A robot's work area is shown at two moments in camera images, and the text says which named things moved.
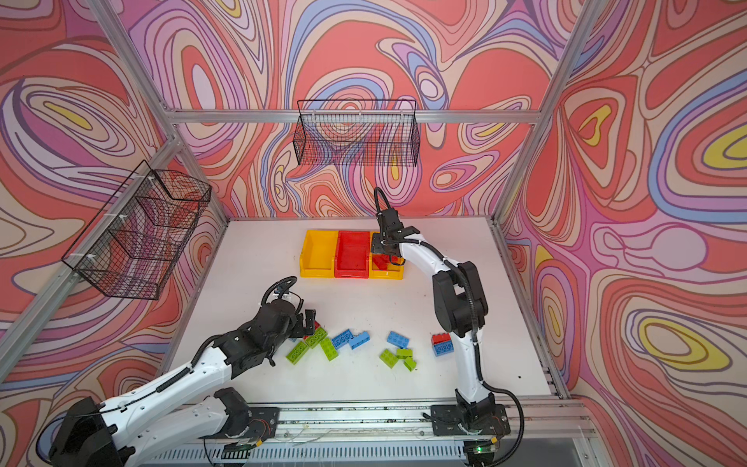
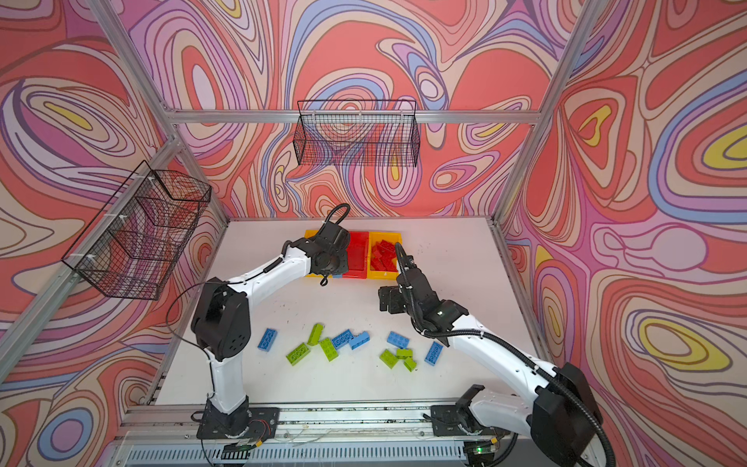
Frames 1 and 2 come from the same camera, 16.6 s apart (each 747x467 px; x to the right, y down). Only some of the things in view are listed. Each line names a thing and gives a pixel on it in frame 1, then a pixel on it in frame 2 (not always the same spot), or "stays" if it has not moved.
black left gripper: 300,330 → 344,267
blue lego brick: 358,341 stays
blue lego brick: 342,339 stays
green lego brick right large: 388,358 stays
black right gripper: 377,244 → 394,293
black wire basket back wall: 357,133 stays
